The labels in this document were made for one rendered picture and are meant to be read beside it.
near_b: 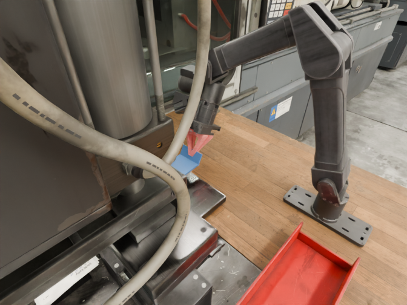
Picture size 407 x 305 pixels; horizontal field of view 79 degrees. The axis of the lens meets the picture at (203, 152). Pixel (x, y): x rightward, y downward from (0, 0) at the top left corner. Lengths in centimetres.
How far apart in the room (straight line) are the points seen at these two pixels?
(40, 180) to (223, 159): 65
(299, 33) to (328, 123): 18
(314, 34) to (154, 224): 38
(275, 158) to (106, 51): 69
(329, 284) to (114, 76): 53
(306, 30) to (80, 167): 40
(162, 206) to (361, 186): 63
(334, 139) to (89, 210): 46
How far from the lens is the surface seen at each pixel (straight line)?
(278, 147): 87
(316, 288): 58
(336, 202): 61
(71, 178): 19
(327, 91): 51
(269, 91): 169
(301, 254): 61
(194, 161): 67
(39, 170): 18
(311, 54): 48
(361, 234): 69
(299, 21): 48
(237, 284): 55
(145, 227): 31
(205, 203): 63
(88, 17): 20
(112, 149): 16
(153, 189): 31
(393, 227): 76
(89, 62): 20
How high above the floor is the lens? 140
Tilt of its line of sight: 38 degrees down
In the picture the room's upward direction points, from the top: straight up
